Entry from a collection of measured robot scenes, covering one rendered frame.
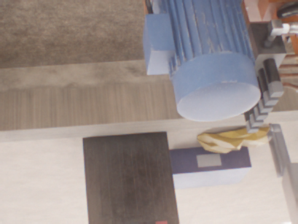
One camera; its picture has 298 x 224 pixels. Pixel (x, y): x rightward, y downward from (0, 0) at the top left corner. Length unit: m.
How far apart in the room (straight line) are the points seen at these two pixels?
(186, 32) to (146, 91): 1.64
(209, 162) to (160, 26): 2.19
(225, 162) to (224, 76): 2.27
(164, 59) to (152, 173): 1.70
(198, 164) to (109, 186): 0.75
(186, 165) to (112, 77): 0.84
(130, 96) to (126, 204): 0.61
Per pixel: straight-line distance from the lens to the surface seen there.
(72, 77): 2.83
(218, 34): 1.15
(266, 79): 1.33
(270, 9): 1.51
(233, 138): 3.12
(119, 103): 2.75
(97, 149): 2.88
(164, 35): 1.18
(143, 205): 2.78
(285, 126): 3.30
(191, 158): 3.30
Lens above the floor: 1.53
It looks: 26 degrees down
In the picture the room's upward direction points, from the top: 173 degrees clockwise
